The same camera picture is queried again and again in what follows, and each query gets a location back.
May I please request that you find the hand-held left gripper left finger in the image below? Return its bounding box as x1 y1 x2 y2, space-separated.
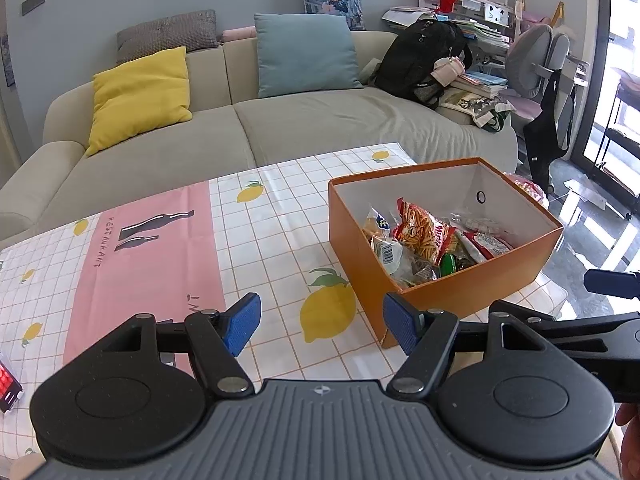
95 291 262 396

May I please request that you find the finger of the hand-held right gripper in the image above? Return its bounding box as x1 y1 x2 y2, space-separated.
489 299 640 350
584 268 640 302

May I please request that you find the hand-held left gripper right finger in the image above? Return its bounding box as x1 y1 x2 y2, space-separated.
382 291 561 396

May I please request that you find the dark grain bar clear packet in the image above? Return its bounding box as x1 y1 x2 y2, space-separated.
402 259 440 288

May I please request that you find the orange cardboard box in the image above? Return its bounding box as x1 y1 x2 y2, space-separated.
327 156 565 350

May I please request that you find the white green snack packet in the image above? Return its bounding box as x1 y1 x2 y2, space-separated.
372 236 416 288

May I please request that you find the red yellow stick snack bag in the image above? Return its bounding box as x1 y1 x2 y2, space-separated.
391 199 458 267

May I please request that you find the clear bag of yellow snacks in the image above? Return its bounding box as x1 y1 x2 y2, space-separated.
362 205 401 242

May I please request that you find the red snack packet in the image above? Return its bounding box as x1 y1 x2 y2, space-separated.
457 227 516 263

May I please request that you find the long white snack packet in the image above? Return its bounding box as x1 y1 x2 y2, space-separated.
447 212 513 238

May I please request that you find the person's right hand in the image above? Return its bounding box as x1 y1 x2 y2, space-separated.
616 400 640 480

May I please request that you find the pink lemon print tablecloth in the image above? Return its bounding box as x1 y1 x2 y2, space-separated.
0 142 566 461

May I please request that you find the white flat cardboard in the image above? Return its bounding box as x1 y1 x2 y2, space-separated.
564 179 608 210

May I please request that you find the pink patterned cloth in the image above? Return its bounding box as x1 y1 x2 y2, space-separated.
502 172 551 207

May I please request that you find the black metal rack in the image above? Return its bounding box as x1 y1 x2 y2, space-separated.
590 67 640 221

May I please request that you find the black garment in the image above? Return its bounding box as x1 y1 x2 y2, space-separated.
523 67 573 186

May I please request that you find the beige fabric sofa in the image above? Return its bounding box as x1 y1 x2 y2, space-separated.
0 30 518 248

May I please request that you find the printed tote bag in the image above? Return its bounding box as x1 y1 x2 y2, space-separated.
440 90 516 133

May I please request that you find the glass balcony door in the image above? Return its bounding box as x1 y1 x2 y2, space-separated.
570 0 640 188

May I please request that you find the stack of books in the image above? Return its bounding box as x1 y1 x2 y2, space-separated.
452 70 508 98

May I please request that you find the smartphone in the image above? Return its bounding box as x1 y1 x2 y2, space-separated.
0 359 24 414

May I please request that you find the grey office chair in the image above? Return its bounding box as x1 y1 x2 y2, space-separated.
505 22 576 161

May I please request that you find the yellow pillow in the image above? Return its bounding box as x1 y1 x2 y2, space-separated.
85 46 193 157

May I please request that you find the pink cloth pouch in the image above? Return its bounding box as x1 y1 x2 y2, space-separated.
432 55 468 86

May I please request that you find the black backpack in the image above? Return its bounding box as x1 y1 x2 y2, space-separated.
374 19 473 108

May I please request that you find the light blue pillow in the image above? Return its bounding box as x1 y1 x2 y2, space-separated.
253 12 365 99

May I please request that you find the pink pillow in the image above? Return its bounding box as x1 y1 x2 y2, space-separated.
221 25 258 43

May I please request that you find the grey checked pillow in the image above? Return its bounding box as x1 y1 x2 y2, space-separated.
116 9 221 66

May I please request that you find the cluttered desk shelf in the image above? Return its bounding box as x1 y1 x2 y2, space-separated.
382 0 531 68

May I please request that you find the framed wall picture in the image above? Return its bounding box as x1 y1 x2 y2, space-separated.
0 30 16 88

